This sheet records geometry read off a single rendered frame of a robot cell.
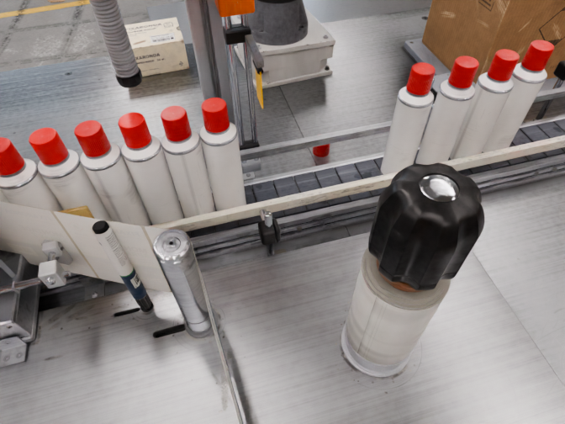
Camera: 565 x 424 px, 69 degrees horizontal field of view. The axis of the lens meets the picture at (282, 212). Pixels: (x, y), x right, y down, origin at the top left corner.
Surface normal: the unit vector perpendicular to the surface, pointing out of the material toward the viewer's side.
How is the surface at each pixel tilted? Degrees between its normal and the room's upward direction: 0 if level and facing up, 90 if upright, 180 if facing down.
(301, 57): 90
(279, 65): 90
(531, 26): 90
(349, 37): 0
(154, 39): 0
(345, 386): 0
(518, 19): 90
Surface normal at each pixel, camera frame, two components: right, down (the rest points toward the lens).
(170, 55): 0.30, 0.73
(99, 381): -0.01, -0.63
